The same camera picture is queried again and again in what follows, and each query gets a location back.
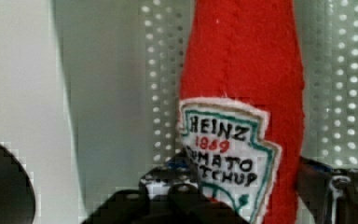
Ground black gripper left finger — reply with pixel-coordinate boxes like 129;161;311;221
81;151;249;224

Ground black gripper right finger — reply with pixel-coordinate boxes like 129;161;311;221
296;158;358;224

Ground red felt ketchup bottle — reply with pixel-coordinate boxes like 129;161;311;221
178;0;304;224

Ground black cylinder lower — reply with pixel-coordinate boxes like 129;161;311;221
0;145;35;224

